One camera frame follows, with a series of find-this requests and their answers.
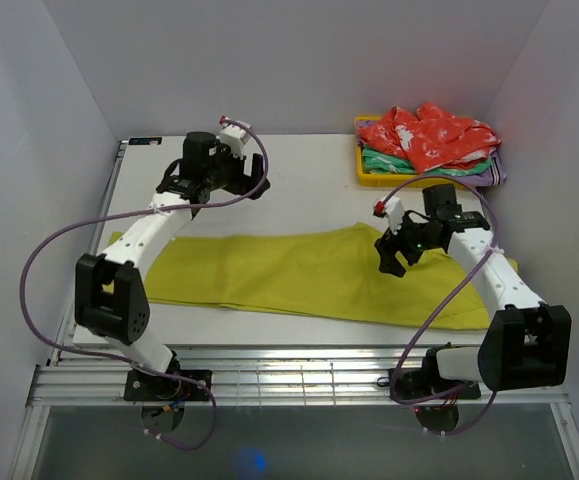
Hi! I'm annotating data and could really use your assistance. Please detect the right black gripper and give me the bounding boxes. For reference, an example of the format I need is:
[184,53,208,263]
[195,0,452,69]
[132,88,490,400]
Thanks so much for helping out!
[374,208,440,278]

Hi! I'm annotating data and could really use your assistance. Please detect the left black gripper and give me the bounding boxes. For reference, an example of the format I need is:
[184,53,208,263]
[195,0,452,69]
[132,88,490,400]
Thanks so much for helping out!
[204,141,269,200]

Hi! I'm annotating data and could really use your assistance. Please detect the yellow-green trousers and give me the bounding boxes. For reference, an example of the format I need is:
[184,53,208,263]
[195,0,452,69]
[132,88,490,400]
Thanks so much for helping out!
[144,223,466,328]

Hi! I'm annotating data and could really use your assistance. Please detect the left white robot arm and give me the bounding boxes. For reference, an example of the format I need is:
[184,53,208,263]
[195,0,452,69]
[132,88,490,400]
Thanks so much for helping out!
[74,122,270,400]

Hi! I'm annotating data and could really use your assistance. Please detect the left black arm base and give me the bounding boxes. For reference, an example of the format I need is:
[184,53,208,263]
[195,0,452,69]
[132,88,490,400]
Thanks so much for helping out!
[122,370,212,403]

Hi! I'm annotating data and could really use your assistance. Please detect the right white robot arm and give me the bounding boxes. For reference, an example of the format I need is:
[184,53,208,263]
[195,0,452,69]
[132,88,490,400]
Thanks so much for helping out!
[373,184,572,404]

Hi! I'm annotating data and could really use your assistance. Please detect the yellow plastic tray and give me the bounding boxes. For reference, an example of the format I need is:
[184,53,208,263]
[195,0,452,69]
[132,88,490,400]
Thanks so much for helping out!
[354,115,487,188]

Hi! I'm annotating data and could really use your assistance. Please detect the green folded garment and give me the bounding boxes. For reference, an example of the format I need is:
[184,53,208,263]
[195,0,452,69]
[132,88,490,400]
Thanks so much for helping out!
[361,148,496,177]

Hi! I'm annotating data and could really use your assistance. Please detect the blue label sticker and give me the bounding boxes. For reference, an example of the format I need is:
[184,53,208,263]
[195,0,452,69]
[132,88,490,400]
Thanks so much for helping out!
[128,137,162,146]

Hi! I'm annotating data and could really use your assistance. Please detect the red white patterned garment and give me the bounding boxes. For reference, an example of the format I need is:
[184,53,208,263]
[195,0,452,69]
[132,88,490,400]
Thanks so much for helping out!
[356,102,501,174]

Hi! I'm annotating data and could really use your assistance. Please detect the purple striped garment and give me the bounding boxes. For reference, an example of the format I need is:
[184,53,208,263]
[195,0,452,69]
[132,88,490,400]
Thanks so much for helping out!
[356,117,509,187]

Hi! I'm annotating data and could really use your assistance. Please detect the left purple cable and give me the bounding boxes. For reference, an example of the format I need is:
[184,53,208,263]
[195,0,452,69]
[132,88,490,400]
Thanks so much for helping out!
[18,118,270,451]

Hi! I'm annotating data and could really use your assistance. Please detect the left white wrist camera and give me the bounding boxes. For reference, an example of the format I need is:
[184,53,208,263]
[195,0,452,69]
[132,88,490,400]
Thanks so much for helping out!
[217,116,251,159]

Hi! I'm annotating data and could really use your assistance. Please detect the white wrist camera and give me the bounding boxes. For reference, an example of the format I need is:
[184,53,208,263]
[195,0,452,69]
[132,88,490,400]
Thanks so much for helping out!
[217,116,251,159]
[373,195,405,234]

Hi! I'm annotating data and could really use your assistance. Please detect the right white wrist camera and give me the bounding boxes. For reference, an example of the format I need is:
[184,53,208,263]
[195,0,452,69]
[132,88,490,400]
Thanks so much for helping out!
[373,195,405,234]

